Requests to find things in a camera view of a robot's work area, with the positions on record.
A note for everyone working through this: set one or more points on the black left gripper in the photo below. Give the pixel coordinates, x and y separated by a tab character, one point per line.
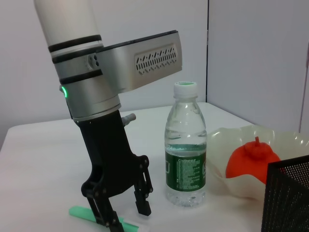
108	157

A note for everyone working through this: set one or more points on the green pen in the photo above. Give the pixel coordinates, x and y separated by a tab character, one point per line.
79	211

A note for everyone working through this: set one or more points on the clear bottle with green label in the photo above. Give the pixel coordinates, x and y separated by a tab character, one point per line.
186	169

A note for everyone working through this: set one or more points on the orange toy fruit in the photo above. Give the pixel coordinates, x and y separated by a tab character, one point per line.
248	164

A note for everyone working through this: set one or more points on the green glass fruit plate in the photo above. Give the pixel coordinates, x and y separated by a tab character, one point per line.
241	191

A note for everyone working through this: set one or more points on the black mesh pen holder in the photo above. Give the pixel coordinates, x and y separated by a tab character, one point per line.
287	198

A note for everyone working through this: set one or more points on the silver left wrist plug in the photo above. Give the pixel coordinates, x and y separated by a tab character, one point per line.
129	119

